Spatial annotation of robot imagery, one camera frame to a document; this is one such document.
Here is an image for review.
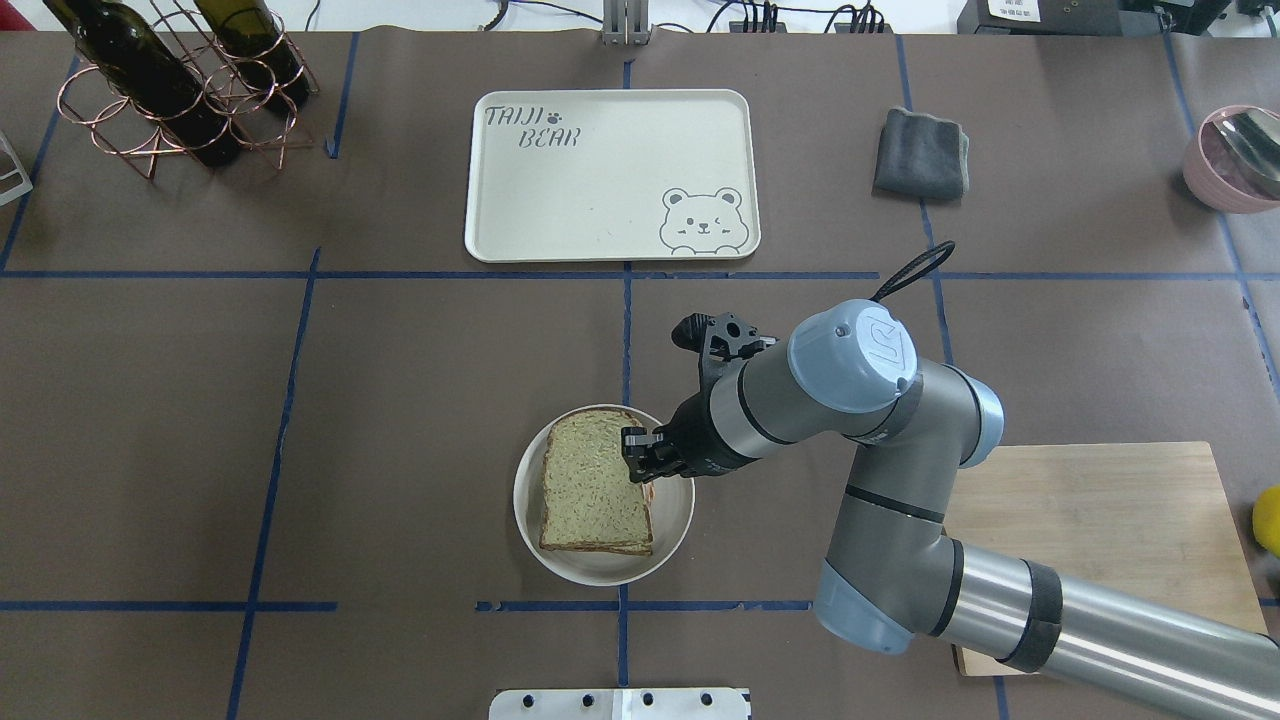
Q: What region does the pink bowl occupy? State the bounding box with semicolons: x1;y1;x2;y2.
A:
1181;104;1277;214

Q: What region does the aluminium frame post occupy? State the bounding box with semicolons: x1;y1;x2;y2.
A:
600;0;653;47

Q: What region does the cream bear tray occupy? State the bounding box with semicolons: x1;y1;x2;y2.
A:
463;88;762;264

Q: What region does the white dish rack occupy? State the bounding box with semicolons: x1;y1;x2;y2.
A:
0;132;35;208

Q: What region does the dark wine bottle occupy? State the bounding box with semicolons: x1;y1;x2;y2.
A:
196;1;311;117
44;1;241;168

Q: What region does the black computer box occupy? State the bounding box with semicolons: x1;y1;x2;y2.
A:
956;1;1231;37

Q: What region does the grey folded cloth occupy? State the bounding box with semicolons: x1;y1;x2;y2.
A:
873;106;970;202

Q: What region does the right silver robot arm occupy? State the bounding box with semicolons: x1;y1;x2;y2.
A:
620;299;1279;719

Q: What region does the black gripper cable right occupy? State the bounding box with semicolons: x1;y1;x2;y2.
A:
870;240;957;304

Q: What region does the white round plate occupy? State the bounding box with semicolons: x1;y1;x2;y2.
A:
512;404;696;587

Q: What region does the dark wine bottle left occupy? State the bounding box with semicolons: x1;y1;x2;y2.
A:
44;1;241;168

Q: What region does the yellow lemon far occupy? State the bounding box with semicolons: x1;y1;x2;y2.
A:
1251;484;1280;557

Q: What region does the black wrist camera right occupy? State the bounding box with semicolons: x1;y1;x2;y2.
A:
669;313;780;374

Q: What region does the copper wire bottle rack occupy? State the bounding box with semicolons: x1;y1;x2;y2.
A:
47;1;317;181

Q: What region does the bread slice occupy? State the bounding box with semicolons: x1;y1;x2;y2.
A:
538;407;653;556

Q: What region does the wooden cutting board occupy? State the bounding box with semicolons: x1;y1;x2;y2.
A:
943;441;1267;634

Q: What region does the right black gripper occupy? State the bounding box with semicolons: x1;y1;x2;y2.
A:
620;395;736;484

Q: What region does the metal scoop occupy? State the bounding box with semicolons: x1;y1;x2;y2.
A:
1211;108;1279;200

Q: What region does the dark wine bottle right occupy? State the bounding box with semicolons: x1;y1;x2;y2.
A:
196;1;311;117

